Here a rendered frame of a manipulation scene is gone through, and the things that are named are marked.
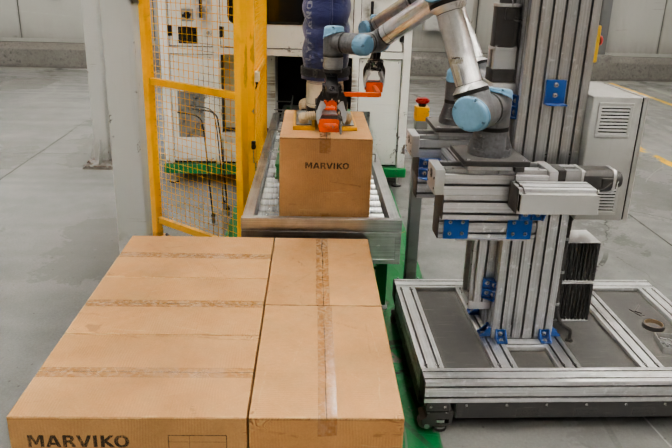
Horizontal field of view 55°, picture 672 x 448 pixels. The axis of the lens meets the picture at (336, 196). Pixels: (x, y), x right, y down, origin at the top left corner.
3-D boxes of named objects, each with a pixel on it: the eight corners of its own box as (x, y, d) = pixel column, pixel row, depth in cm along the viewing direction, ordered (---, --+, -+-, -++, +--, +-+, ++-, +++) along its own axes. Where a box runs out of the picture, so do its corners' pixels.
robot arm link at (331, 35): (337, 27, 231) (318, 25, 236) (336, 58, 235) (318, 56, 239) (350, 26, 237) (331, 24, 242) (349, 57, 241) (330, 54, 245)
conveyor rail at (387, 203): (356, 138, 511) (357, 114, 505) (362, 138, 511) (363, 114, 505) (387, 260, 292) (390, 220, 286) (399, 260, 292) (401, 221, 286)
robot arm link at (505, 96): (515, 124, 225) (520, 85, 221) (499, 131, 215) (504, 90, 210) (483, 119, 232) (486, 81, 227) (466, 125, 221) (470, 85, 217)
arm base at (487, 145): (503, 147, 235) (506, 120, 231) (517, 158, 220) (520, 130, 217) (462, 147, 234) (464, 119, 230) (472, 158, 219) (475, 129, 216)
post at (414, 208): (402, 283, 362) (414, 104, 330) (414, 283, 362) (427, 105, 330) (403, 288, 356) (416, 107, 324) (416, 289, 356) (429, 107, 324)
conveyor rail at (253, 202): (272, 136, 508) (272, 112, 502) (279, 136, 509) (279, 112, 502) (241, 258, 290) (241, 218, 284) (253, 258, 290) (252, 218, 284)
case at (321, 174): (284, 184, 347) (285, 109, 334) (359, 185, 348) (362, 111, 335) (279, 225, 290) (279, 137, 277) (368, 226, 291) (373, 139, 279)
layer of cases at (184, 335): (138, 319, 288) (132, 235, 275) (363, 321, 292) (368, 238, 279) (25, 541, 175) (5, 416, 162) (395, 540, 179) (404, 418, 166)
